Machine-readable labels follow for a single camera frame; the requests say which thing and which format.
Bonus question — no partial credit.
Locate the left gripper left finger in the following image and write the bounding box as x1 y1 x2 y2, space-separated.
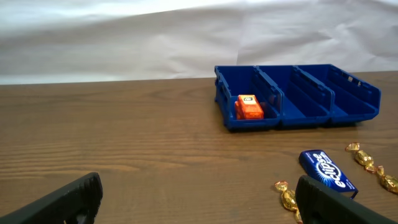
0 172 103 224

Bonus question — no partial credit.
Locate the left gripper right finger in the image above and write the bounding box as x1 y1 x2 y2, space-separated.
295 175 398 224

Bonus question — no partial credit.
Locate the blue candy pack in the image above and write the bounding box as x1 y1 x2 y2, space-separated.
298 149 359 200

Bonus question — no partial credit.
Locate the gold candy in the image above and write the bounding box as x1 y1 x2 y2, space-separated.
274 180 304 224
346 142 379 174
375 165 398 195

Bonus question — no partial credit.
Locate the orange candy box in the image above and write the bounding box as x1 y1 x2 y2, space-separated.
234 101 243 121
238 94 265 121

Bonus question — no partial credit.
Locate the blue tray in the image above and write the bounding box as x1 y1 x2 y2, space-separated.
213 63 382 133

